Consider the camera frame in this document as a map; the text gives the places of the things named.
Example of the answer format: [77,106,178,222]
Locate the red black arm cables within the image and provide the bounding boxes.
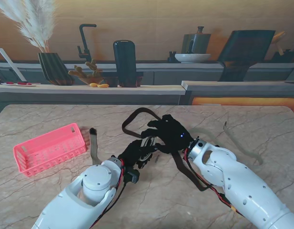
[89,159,127,227]
[183,148,245,218]

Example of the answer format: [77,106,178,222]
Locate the red black left arm cables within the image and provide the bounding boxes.
[89,159,127,227]

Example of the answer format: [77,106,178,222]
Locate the pale beige webbing belt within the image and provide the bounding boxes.
[191,121,264,167]

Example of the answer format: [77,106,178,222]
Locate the white pampas grass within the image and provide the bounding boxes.
[0,0,56,53]

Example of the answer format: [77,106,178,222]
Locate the dark utensil holder with utensils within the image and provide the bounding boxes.
[272,31,294,63]

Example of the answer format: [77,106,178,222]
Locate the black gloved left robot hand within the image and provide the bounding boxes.
[119,139,159,170]

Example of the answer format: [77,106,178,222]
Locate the plate with red slices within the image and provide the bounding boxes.
[0,81,37,87]

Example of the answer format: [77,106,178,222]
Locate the grey pot with lid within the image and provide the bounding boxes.
[181,26,212,54]

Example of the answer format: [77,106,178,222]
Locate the white leaning board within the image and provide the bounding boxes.
[0,47,27,83]

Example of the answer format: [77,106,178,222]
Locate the black kitchen faucet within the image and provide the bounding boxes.
[77,23,97,63]

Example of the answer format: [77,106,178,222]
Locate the pink plastic storage basket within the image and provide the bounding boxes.
[13,122,87,177]

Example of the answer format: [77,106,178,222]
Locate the beige braided belt black leather ends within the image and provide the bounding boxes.
[89,127,159,167]

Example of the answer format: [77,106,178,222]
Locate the tall dark canister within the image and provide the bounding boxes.
[112,40,138,88]

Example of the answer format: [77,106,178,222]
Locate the dark brown webbing belt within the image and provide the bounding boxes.
[122,107,215,192]

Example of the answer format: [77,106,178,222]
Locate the grey counter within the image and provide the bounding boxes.
[181,80,294,106]

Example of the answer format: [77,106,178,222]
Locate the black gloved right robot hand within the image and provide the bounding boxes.
[140,114,194,155]

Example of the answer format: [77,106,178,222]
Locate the dark ribbed vase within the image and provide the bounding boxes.
[38,52,75,86]

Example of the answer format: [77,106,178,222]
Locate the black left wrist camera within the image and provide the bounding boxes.
[124,167,141,185]

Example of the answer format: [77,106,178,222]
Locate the cactus plant in bowl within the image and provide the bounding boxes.
[67,59,104,85]

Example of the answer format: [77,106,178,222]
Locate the white speckled bowl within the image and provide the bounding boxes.
[174,53,212,63]

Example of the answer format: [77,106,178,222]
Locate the red black right arm cables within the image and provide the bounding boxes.
[183,148,245,218]

